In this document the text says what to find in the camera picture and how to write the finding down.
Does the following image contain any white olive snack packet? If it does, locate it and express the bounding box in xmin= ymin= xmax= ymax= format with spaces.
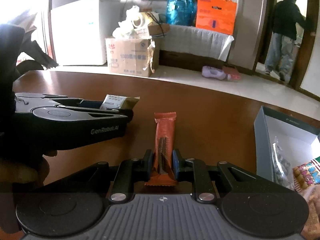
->
xmin=100 ymin=94 xmax=140 ymax=110

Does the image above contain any long orange snack bar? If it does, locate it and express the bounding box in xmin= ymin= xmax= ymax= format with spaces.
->
xmin=145 ymin=112 xmax=177 ymax=186

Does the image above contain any clear silver candy bag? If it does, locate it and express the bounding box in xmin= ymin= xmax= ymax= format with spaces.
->
xmin=271 ymin=137 xmax=295 ymax=191

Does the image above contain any colourful biscuit packet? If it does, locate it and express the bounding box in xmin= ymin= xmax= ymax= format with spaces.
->
xmin=292 ymin=155 xmax=320 ymax=233

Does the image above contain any operator left hand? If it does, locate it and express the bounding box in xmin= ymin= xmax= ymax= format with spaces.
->
xmin=1 ymin=151 xmax=57 ymax=184

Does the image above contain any brown cardboard box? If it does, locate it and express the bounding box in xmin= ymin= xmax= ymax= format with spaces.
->
xmin=105 ymin=38 xmax=161 ymax=77

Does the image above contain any black folded chair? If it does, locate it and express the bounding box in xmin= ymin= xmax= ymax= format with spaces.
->
xmin=16 ymin=26 xmax=59 ymax=75

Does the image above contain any white mini fridge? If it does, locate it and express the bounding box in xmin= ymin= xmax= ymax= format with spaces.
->
xmin=51 ymin=0 xmax=121 ymax=66

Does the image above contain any white crumpled plastic pile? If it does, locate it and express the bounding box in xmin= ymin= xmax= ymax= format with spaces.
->
xmin=112 ymin=5 xmax=152 ymax=38

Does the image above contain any grey white tray box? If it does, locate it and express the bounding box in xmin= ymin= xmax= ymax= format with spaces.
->
xmin=254 ymin=106 xmax=319 ymax=182

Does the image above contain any pink flat package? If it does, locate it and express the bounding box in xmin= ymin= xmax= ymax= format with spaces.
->
xmin=222 ymin=66 xmax=241 ymax=80

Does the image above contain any small taped cardboard box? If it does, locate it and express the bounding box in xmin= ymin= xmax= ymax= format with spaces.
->
xmin=136 ymin=11 xmax=170 ymax=37

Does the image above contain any white covered tv bench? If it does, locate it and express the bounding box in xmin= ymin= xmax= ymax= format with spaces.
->
xmin=161 ymin=25 xmax=234 ymax=62

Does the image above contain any blue plastic bag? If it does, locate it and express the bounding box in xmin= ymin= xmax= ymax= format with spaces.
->
xmin=165 ymin=0 xmax=197 ymax=26

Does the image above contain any orange cardboard box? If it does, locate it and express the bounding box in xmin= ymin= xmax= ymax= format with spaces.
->
xmin=196 ymin=0 xmax=237 ymax=35

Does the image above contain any person in blue jeans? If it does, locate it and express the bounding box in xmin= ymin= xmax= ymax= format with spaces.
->
xmin=265 ymin=0 xmax=312 ymax=82

